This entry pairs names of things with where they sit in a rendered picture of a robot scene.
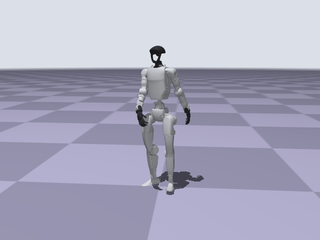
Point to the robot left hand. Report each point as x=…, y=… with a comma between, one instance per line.
x=188, y=115

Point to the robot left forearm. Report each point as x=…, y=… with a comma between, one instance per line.
x=183, y=101

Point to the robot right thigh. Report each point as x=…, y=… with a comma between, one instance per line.
x=148, y=133

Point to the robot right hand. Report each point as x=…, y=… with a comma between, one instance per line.
x=140, y=117

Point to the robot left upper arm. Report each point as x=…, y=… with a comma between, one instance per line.
x=173, y=75

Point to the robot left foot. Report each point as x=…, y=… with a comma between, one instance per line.
x=170, y=187

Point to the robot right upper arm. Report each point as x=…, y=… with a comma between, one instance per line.
x=144, y=83

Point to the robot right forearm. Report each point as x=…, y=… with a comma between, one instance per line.
x=140, y=101

